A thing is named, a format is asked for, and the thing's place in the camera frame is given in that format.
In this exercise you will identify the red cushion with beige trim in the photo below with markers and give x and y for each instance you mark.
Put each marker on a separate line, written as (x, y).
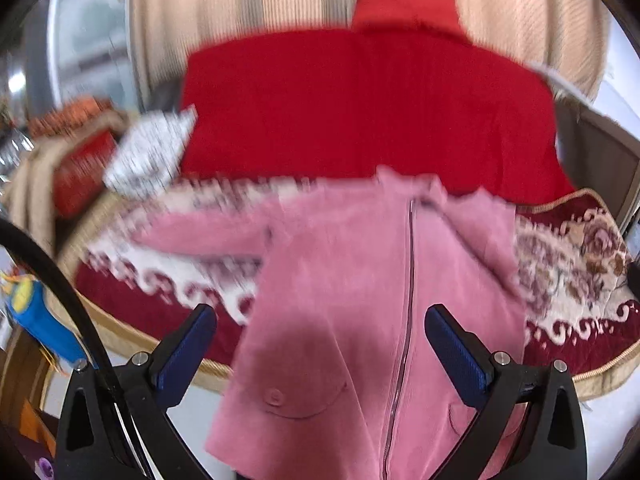
(61, 176)

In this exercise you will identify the red blanket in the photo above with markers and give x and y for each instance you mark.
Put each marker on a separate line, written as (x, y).
(334, 103)

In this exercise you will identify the blue bag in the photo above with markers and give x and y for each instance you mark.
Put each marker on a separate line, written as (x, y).
(26, 303)

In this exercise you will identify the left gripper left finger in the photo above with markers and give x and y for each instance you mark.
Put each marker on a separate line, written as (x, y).
(127, 434)

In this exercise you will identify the red pillow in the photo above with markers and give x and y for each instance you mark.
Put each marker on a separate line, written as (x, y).
(439, 15)

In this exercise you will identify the beige curtain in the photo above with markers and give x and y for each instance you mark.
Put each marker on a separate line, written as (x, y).
(569, 36)

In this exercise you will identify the white wardrobe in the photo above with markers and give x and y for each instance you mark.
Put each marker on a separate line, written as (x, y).
(78, 48)

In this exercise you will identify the white speckled cloth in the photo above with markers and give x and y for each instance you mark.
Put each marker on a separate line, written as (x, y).
(148, 156)

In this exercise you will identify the orange patterned cloth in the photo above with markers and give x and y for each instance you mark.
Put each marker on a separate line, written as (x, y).
(70, 117)

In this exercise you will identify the pink corduroy jacket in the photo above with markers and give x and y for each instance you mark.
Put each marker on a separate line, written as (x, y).
(333, 377)

